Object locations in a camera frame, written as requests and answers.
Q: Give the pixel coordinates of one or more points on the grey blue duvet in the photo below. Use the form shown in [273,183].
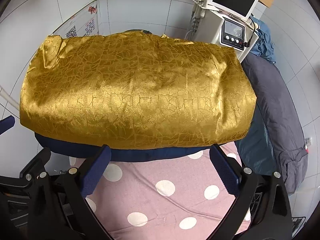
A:
[275,139]

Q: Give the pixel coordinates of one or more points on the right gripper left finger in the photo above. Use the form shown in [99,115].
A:
[79,220]

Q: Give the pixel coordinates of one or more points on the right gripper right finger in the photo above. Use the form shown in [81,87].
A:
[261,208]

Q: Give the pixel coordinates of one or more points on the white beauty machine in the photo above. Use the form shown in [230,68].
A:
[226,23]

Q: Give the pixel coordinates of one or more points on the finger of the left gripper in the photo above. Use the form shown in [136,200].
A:
[6,124]

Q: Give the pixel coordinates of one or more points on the wall poster with QR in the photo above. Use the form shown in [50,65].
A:
[83,23]

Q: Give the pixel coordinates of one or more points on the gold satin jacket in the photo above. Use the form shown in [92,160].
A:
[136,91]

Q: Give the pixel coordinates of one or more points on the navy blue folded garment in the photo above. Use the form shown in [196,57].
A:
[86,151]

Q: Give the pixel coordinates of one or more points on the pink polka dot bedsheet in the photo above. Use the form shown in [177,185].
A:
[181,198]

